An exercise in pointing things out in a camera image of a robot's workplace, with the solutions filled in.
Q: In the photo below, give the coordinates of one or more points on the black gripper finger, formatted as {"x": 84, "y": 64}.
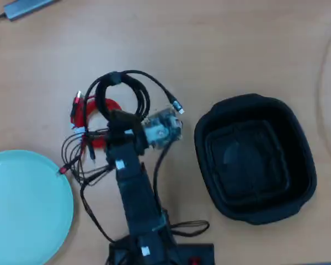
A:
{"x": 122, "y": 117}

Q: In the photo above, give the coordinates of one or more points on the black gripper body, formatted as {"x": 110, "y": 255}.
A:
{"x": 127, "y": 138}

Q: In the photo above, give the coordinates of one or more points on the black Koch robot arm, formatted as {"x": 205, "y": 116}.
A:
{"x": 132, "y": 187}

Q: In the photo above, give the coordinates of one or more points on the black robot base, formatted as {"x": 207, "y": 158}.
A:
{"x": 193, "y": 254}

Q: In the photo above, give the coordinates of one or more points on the black square bowl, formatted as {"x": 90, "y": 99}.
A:
{"x": 253, "y": 160}

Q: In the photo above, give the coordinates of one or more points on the light blue plate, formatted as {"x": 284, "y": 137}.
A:
{"x": 24, "y": 207}

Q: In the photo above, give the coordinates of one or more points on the grey USB hub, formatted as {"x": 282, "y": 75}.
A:
{"x": 24, "y": 7}

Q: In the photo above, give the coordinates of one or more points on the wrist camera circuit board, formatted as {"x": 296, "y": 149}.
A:
{"x": 162, "y": 129}

